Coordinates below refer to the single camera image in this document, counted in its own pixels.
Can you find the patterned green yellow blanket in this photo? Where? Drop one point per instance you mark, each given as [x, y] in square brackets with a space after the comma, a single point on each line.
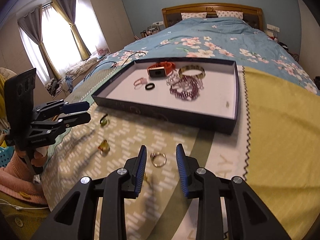
[274, 147]

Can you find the blue floral duvet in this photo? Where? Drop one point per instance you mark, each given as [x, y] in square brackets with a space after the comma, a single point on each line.
[224, 38]

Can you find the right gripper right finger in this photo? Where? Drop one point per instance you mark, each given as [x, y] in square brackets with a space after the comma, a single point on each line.
[227, 207]

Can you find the grey yellow curtain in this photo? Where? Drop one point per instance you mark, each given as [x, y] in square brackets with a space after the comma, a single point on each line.
[32, 37]
[67, 10]

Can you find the wooden headboard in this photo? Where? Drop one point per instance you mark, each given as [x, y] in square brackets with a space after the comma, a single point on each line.
[252, 15]

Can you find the floral pillow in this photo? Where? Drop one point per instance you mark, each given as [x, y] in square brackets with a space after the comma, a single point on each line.
[187, 15]
[234, 14]

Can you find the folded bedding on sill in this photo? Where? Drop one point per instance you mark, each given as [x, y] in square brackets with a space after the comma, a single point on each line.
[81, 67]

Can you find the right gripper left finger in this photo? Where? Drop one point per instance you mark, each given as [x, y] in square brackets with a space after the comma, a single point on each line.
[75, 215]

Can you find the right nightstand with items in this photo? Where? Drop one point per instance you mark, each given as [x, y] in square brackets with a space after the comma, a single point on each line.
[272, 32]

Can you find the beige wardrobe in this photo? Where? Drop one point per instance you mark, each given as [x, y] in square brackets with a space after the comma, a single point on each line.
[309, 48]

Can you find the right floral pillow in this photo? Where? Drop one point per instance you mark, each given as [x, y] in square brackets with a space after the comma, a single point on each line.
[234, 14]

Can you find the green jade pendant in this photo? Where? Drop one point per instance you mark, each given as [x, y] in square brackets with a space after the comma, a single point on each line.
[104, 121]

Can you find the tortoiseshell bangle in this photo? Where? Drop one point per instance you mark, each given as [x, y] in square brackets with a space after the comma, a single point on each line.
[192, 70]

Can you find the orange smart watch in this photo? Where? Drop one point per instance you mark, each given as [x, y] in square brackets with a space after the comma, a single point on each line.
[161, 69]

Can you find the nightstand with items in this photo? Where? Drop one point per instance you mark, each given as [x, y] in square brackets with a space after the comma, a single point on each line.
[151, 30]
[272, 32]

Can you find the left nightstand with items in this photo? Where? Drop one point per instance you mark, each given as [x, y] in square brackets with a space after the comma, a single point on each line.
[151, 30]

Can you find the left forearm pink sleeve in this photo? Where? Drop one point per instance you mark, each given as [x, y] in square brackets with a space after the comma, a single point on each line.
[17, 182]

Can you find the left floral pillow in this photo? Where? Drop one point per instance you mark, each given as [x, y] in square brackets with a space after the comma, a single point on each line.
[187, 15]

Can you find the dark blue tray box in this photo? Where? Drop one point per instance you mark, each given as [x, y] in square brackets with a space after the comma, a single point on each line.
[211, 103]

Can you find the left grey yellow curtain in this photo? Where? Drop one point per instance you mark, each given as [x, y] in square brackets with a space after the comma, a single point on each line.
[32, 37]

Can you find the left hand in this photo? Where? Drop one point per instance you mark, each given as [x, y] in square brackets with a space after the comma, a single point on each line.
[40, 156]

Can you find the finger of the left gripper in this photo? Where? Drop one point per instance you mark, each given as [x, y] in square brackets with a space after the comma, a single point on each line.
[72, 106]
[64, 122]

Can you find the right grey yellow curtain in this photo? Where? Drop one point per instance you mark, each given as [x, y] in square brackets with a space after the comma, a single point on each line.
[67, 10]

